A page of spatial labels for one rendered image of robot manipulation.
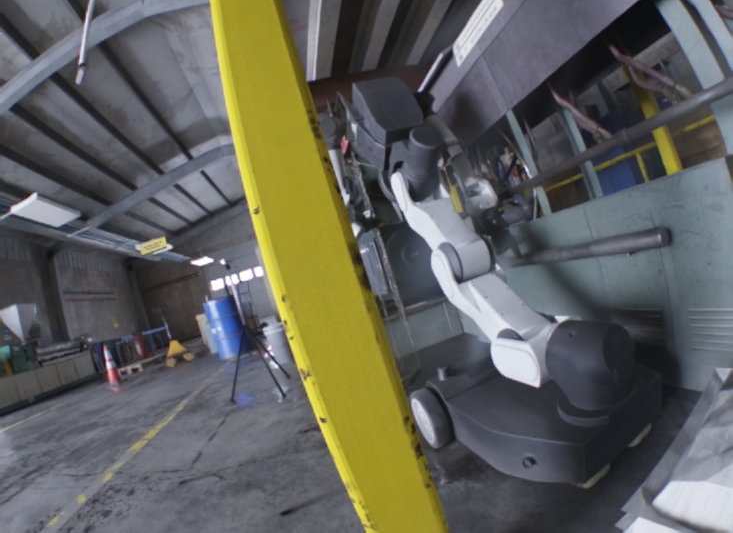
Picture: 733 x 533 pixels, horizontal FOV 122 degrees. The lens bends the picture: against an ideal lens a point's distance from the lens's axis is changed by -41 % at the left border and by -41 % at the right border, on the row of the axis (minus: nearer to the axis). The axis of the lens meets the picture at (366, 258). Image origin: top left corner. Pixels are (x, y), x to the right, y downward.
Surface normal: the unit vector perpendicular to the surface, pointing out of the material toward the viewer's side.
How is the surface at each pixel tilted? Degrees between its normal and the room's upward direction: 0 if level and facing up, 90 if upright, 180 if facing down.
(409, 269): 93
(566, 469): 90
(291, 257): 90
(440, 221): 55
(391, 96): 79
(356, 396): 90
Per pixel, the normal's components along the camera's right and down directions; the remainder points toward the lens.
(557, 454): -0.81, 0.23
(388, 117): 0.12, -0.29
